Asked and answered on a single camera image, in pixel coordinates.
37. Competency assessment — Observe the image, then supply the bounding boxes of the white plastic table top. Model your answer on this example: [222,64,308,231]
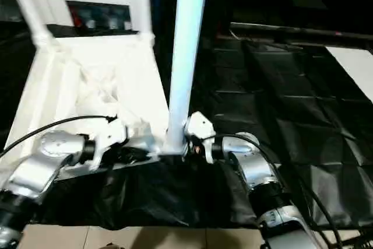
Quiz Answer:
[3,32,188,175]

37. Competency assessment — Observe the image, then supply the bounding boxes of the black plastic mat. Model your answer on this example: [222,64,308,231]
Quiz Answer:
[0,22,373,229]

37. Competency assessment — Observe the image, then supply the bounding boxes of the dark grey rounded object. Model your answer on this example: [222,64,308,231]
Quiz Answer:
[100,241,126,249]

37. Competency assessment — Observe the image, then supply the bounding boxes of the white flat board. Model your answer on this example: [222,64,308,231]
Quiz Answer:
[326,47,373,101]

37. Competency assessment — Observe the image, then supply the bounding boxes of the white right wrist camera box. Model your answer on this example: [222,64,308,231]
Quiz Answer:
[184,112,217,162]

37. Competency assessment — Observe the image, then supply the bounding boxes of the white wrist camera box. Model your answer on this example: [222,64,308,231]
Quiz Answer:
[184,112,217,162]
[90,118,129,169]

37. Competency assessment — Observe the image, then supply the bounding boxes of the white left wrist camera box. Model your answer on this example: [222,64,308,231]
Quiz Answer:
[90,118,129,169]

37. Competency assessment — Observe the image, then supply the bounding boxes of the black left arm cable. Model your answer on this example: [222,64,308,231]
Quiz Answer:
[0,115,118,156]

